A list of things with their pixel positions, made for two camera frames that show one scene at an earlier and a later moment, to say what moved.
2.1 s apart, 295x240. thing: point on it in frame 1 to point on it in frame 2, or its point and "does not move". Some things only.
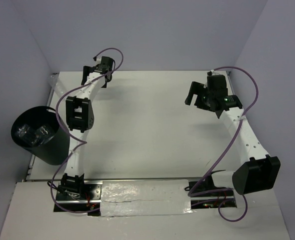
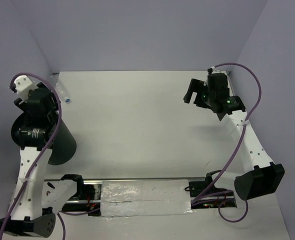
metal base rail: x=203 y=196 does not move
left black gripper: x=86 y=73 to x=22 y=105
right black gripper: x=197 y=88 does not move
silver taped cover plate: x=148 y=197 does not move
